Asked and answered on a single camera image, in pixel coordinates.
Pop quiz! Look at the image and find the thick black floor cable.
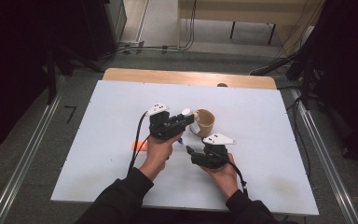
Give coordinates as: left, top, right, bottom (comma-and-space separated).
248, 55, 296, 77

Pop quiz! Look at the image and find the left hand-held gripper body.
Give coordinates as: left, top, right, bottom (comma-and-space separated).
145, 103, 187, 141

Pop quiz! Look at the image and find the wooden cup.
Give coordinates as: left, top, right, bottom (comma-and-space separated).
193, 108, 216, 139

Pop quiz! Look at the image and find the grey floor cable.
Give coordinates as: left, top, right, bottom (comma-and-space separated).
99, 42, 198, 61

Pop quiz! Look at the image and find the right hand-held gripper cable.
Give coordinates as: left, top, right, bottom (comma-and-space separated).
226, 154, 250, 198

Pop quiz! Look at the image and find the dark cabinet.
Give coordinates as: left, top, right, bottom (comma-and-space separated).
83, 0, 128, 62

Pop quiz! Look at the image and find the white glue stick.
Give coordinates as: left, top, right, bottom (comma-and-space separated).
181, 107, 202, 135

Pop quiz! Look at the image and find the thin black floor cable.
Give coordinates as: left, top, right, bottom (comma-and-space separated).
286, 95, 312, 182

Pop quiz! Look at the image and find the beige desk with black legs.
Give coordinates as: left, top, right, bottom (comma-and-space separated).
176, 0, 326, 56

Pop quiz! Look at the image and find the left hand-held gripper cable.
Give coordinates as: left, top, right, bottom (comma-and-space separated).
127, 110, 152, 177

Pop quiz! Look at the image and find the hand-held gripper cable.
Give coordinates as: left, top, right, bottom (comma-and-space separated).
127, 110, 152, 177
226, 154, 250, 198

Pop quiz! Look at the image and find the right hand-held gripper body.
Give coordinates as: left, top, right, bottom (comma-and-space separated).
195, 132, 238, 171

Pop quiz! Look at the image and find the black metal stand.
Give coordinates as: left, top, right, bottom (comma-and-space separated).
285, 55, 313, 110

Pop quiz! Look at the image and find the metal floor rail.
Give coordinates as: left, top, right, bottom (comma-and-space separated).
291, 88, 358, 224
0, 90, 65, 224

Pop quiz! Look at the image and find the person's right hand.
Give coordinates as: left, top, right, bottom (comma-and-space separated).
200, 152, 241, 201

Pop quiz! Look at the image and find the person's left hand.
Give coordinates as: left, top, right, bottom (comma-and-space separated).
138, 132, 184, 182

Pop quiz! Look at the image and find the orange utility knife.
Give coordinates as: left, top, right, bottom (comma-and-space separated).
131, 140, 149, 153

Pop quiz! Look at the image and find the dark curtain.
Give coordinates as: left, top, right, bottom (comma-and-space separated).
0, 0, 89, 159
303, 0, 358, 168

